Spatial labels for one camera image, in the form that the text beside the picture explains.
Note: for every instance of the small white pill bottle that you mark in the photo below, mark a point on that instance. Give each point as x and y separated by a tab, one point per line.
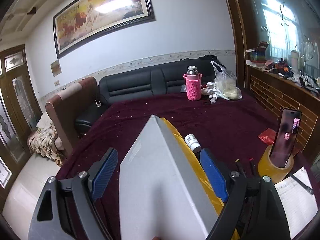
193	143

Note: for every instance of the smartphone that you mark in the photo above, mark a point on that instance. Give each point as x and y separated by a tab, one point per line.
285	137

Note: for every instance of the brick pattern cabinet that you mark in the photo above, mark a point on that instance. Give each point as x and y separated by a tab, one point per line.
275	93

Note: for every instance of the floral blanket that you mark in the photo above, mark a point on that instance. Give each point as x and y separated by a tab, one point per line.
46	142

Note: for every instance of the white foam box yellow tape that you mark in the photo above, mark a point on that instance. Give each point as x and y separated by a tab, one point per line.
163	190

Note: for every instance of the black marker red cap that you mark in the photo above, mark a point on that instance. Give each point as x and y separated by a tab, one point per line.
253	167

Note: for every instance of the red plastic packet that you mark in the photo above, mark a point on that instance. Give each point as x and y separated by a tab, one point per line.
268	136

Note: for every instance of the clear plastic bag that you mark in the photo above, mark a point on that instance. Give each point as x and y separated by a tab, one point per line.
225	83

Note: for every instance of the yellow packing tape roll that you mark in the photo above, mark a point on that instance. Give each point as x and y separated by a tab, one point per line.
266	168

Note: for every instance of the white paper sheet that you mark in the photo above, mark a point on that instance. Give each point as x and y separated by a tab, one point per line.
300	206

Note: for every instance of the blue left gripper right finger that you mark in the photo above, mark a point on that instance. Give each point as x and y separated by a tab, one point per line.
216	177

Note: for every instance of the pink knit covered bottle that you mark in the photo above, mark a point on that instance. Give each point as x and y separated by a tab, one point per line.
193	83

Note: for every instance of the wooden door with glass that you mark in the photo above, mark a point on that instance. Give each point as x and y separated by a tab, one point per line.
20	113

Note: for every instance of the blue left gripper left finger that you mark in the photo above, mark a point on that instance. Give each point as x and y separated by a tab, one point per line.
101	172

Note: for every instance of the black pen on paper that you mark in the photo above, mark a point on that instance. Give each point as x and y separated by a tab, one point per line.
304	186

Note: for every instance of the brown armchair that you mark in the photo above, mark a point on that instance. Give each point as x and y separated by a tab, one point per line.
65	106

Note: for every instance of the framed horse painting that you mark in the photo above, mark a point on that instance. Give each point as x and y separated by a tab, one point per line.
83	21

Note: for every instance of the black leather sofa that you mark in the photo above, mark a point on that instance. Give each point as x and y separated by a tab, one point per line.
144	82

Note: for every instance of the dark red tablecloth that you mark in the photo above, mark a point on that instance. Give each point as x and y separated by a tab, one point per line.
230	129

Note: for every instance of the white stuffed toy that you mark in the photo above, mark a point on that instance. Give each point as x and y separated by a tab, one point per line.
212	92

